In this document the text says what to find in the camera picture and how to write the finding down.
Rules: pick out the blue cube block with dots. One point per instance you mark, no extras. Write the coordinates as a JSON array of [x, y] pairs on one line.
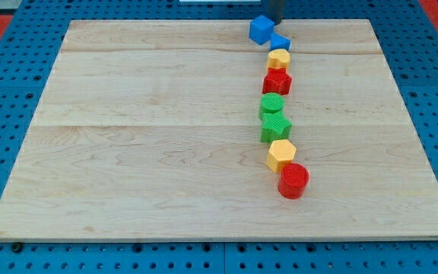
[[260, 29]]

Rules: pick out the green cylinder block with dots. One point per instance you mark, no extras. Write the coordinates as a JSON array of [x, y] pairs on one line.
[[270, 103]]

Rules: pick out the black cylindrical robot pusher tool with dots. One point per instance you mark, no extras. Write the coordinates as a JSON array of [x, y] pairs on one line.
[[275, 10]]

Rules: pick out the red cylinder block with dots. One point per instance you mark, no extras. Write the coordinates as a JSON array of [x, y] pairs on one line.
[[293, 181]]

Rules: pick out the blue triangle block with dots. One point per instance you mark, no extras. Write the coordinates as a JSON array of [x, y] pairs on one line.
[[278, 41]]

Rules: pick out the light wooden board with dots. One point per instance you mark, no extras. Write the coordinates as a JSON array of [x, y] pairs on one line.
[[149, 131]]

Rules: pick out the red star block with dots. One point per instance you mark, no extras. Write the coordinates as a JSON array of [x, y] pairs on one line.
[[277, 81]]

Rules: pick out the green star block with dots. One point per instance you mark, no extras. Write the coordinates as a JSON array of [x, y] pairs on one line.
[[275, 126]]

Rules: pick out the yellow hexagon block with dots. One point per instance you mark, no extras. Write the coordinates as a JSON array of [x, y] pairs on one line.
[[280, 153]]

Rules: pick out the yellow heart block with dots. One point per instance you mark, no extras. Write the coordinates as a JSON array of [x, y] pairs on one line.
[[278, 59]]

